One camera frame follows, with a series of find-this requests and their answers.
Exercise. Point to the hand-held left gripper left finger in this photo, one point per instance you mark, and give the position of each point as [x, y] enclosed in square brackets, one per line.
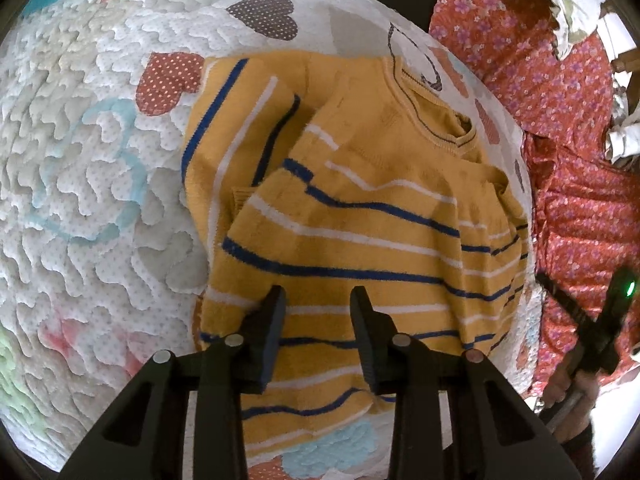
[267, 330]

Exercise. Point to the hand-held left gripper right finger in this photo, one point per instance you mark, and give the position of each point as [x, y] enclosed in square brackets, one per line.
[367, 330]

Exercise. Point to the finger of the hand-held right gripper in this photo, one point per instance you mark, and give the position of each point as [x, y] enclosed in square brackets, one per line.
[567, 294]

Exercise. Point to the yellow striped sweater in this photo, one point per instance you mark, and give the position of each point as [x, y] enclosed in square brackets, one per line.
[360, 210]

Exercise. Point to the person's right forearm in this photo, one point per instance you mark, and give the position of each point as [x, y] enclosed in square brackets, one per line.
[580, 452]

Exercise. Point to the person's right hand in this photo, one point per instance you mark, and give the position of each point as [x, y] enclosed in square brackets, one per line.
[562, 390]

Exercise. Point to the red floral cloth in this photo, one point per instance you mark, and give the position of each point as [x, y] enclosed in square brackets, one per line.
[565, 200]

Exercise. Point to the white quilted heart blanket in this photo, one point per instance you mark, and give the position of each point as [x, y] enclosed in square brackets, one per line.
[90, 185]

